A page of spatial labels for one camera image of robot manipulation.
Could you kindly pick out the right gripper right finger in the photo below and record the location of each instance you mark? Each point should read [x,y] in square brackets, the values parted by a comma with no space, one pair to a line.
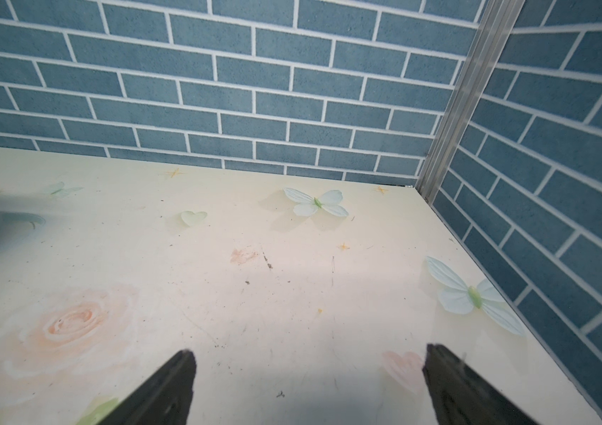
[460,396]

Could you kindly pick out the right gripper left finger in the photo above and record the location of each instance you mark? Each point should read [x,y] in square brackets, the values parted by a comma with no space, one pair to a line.
[164,398]

